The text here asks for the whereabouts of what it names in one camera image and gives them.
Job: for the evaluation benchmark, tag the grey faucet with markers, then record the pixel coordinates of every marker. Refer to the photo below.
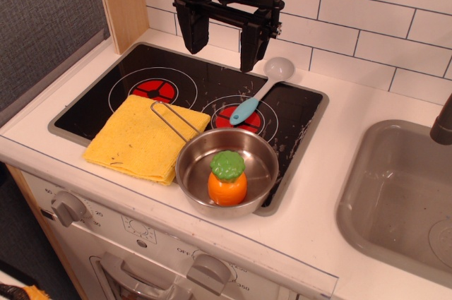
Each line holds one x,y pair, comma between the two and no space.
441,131

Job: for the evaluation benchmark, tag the grey toy sink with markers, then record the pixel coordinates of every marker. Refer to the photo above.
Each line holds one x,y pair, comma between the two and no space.
396,202

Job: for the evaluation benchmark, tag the stainless steel pot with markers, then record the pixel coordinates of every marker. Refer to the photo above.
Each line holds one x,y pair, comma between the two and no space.
193,169

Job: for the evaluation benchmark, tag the grey timer knob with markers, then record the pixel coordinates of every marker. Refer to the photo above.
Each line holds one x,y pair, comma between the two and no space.
67,208

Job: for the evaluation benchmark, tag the yellow folded cloth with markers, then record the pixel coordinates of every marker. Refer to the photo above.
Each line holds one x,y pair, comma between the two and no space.
143,138

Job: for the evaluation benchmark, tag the grey ladle with blue handle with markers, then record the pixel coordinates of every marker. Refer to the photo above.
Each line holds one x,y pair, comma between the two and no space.
277,69

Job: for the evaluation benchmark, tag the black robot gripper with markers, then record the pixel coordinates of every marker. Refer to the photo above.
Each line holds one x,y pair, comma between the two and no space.
258,19

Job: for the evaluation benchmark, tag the orange toy carrot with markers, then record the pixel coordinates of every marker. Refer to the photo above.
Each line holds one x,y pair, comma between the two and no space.
227,182

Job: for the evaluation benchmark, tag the grey oven temperature knob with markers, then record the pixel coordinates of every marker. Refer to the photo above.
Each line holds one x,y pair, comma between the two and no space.
209,273

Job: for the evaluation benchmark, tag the black toy stovetop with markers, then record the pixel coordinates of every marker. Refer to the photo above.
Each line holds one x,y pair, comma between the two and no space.
286,117

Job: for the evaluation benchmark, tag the wooden side post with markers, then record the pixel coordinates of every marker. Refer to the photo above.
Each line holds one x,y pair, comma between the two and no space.
127,21

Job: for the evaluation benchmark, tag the grey oven door handle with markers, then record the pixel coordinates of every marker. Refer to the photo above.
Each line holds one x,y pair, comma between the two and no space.
136,279

